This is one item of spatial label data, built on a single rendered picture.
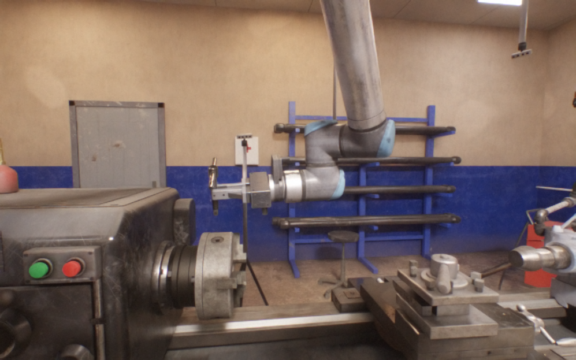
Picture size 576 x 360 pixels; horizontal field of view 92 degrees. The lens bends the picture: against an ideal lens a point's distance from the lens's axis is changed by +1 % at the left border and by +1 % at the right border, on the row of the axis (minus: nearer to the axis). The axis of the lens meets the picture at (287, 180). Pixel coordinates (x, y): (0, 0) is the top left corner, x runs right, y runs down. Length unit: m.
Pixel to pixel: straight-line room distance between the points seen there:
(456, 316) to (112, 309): 0.77
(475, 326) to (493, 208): 4.63
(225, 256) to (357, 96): 0.53
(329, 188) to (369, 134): 0.18
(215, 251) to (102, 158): 3.52
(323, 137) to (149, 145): 3.44
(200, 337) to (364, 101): 0.93
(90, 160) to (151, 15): 1.97
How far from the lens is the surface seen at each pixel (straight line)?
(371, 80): 0.63
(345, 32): 0.59
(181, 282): 0.86
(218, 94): 3.97
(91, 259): 0.67
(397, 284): 0.90
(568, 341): 1.07
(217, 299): 0.82
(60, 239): 0.72
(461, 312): 0.86
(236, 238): 0.95
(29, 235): 0.76
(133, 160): 4.10
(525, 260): 1.29
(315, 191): 0.75
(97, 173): 4.27
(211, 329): 1.16
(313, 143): 0.75
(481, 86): 5.26
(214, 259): 0.81
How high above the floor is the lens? 1.44
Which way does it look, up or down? 4 degrees down
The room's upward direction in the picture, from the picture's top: straight up
